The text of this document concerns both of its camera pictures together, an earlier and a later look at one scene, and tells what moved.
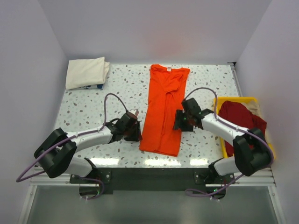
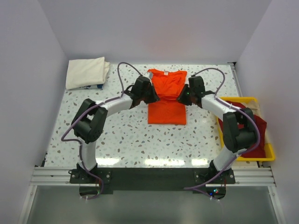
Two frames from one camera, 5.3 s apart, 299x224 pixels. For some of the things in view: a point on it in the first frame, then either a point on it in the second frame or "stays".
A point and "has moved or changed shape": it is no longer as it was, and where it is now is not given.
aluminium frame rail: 234,71 stays
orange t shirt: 166,94 has moved or changed shape
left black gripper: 137,136 -> 154,97
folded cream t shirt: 86,72 stays
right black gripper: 178,123 -> 181,97
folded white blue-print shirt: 99,87 stays
